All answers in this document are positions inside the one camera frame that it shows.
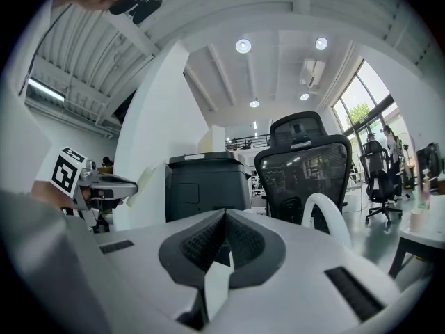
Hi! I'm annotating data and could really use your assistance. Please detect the black swivel office chair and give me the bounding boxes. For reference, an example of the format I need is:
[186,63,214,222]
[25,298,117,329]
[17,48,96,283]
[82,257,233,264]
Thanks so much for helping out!
[359,140,404,225]

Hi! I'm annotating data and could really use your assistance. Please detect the person's left forearm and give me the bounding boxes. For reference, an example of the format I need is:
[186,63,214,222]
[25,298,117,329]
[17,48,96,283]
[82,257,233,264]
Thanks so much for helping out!
[31,180,76,211]

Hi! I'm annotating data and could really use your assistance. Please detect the pink pump bottle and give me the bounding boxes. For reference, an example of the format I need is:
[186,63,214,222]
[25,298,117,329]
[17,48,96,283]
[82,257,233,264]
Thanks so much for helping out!
[419,168,435,210]

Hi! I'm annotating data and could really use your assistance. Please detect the yellow-green sponge tray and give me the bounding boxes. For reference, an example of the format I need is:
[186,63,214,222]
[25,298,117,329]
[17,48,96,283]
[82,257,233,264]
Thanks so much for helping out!
[125,165,156,208]

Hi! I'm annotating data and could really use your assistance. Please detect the black equipment box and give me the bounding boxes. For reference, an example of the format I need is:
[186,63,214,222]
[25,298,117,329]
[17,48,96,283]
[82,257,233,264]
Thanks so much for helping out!
[416,143,442,184]

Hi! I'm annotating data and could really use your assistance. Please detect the small white washbasin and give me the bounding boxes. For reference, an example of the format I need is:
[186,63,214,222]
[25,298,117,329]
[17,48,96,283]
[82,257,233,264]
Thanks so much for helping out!
[389,217,442,278]

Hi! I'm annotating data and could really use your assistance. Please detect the large glass window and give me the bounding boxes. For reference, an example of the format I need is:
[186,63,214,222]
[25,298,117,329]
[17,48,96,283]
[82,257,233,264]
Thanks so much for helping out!
[332,59,406,159]

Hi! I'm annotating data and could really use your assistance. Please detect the black mesh office chair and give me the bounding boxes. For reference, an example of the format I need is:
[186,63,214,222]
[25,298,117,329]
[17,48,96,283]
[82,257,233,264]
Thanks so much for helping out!
[254,111,353,236]

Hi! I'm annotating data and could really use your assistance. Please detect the ceiling air conditioner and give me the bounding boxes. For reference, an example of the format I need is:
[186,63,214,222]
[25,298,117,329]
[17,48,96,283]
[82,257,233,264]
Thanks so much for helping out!
[299,58,327,88]

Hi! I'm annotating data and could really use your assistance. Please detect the black head camera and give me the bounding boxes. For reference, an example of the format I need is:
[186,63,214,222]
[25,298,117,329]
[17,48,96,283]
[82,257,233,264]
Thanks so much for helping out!
[109,0,163,25]

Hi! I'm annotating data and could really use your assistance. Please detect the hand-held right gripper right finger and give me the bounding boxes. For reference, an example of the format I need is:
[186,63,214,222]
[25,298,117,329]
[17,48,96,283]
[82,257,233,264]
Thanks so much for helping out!
[208,209,404,334]

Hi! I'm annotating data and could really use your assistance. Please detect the pale pink cup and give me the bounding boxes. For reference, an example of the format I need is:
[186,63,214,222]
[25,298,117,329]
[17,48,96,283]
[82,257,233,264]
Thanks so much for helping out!
[410,209,431,232]

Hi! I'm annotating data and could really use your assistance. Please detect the long ceiling light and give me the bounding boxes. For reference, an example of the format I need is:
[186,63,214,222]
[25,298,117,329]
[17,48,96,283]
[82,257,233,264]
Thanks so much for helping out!
[26,77,67,103]

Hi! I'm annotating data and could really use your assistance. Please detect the large black printer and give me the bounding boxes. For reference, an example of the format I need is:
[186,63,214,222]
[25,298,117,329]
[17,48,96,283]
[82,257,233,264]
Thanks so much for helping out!
[165,151,252,222]

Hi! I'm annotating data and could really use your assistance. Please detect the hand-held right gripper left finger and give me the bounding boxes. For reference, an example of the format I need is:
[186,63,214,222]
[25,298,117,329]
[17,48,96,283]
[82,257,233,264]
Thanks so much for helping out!
[93,208,230,334]

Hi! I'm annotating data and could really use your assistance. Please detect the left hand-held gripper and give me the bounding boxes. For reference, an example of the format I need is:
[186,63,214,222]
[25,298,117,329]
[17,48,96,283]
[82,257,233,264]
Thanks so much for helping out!
[51,147,138,218]

